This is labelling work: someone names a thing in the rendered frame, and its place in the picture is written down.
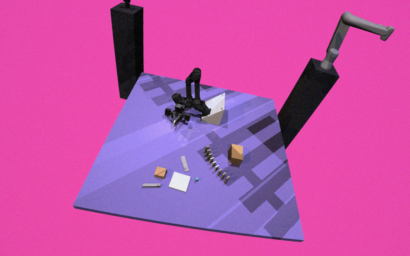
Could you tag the white flat bar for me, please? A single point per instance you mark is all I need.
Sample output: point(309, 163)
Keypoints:
point(151, 185)

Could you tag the tan rectangular block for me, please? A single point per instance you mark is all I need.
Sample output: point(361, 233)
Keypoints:
point(236, 154)

